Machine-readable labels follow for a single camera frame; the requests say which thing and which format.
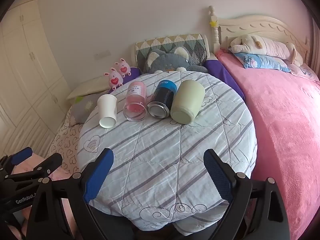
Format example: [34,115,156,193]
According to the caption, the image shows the pink bunny toy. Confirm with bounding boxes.
[104,67,123,90]
[115,58,132,78]

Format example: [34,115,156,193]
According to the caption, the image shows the cream carved bed headboard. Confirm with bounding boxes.
[208,6,313,63]

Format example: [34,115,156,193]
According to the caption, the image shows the pale green cup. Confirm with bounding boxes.
[170,80,205,125]

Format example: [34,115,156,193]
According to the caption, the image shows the blue printed pillow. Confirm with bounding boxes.
[234,52,292,73]

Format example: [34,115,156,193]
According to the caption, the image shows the grey pillow with green leaf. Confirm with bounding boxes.
[71,94,100,124]

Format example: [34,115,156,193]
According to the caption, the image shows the cream pillow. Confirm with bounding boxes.
[66,76,113,100]

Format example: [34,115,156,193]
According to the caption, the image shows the clear jar, pink lid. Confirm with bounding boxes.
[123,81,147,122]

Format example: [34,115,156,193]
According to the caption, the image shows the cream wardrobe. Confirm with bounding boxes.
[0,0,72,160]

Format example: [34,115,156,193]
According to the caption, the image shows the black and blue can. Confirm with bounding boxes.
[147,80,178,119]

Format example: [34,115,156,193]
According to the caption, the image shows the pink fleece blanket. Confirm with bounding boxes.
[215,50,320,240]

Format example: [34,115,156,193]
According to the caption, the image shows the pink cloth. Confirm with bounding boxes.
[0,152,75,240]

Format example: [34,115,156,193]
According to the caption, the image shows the grey striped white quilt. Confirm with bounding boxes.
[76,70,258,238]

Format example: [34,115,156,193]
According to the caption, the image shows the white plush dog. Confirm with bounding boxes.
[229,34,304,67]

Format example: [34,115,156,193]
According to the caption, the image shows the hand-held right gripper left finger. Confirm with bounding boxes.
[25,148,133,240]

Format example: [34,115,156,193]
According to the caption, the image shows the patchwork diamond cushion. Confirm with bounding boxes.
[135,34,208,68]

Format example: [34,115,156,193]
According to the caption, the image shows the heart print bed sheet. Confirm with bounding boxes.
[50,105,85,178]

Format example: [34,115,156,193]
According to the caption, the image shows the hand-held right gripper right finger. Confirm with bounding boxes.
[203,149,290,240]

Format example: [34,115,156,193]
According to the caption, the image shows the grey plush cat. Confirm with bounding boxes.
[143,47,208,74]

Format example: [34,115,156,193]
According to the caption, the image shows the pink printed pillow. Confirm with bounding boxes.
[287,62,320,83]

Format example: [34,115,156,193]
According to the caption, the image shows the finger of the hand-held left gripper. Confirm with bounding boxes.
[0,147,33,178]
[4,152,63,181]

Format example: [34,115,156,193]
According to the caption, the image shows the white paper cup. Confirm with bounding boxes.
[97,94,117,128]

